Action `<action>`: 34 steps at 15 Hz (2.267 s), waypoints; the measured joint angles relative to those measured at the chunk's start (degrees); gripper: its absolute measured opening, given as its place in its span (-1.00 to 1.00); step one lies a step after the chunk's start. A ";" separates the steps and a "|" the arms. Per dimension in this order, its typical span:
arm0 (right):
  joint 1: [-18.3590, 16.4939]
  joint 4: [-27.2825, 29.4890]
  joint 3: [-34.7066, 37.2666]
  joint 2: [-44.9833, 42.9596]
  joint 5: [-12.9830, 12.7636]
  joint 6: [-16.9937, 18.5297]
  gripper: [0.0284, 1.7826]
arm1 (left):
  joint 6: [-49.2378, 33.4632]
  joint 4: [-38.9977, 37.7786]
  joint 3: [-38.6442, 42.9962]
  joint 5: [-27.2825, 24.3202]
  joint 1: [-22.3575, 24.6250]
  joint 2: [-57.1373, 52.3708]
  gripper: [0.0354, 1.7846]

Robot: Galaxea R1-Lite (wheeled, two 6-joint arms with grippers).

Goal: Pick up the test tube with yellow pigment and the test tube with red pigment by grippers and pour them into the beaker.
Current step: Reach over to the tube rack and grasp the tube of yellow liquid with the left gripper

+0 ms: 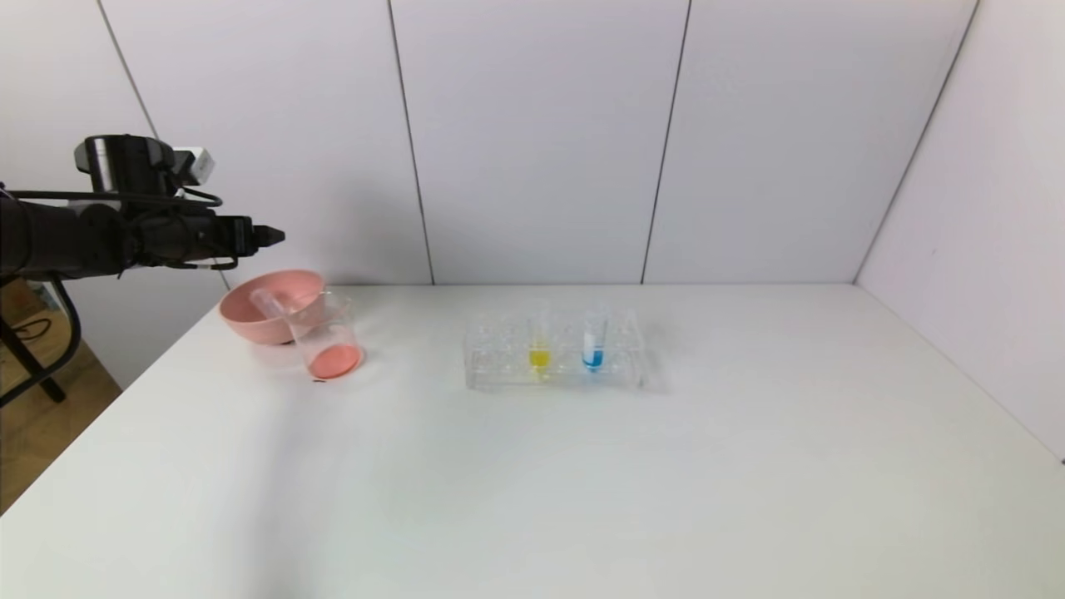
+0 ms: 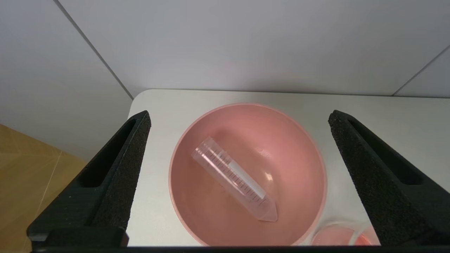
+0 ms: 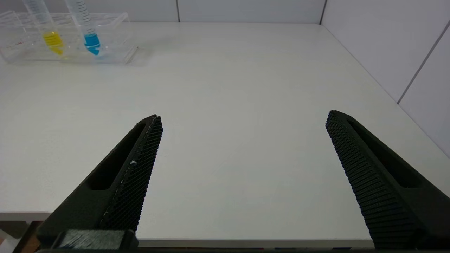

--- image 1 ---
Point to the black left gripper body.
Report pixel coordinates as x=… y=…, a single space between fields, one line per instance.
x=240 y=234

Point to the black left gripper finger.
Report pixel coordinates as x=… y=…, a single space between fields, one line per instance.
x=265 y=242
x=266 y=230

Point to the test tube with red pigment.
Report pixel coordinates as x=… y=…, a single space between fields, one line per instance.
x=273 y=314

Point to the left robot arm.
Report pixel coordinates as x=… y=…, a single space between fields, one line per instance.
x=58 y=241

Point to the clear glass beaker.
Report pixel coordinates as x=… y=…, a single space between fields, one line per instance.
x=333 y=358

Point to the test tube with yellow pigment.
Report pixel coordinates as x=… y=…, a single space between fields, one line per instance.
x=539 y=358

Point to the test tube with blue pigment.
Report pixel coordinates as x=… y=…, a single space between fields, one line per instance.
x=592 y=358

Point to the clear acrylic test tube rack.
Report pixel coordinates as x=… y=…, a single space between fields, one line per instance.
x=620 y=366

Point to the pink plastic bowl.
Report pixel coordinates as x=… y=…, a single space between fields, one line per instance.
x=250 y=320

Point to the black metal stand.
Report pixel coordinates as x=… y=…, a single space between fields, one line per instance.
x=37 y=378

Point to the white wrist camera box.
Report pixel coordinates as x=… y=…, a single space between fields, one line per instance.
x=195 y=165

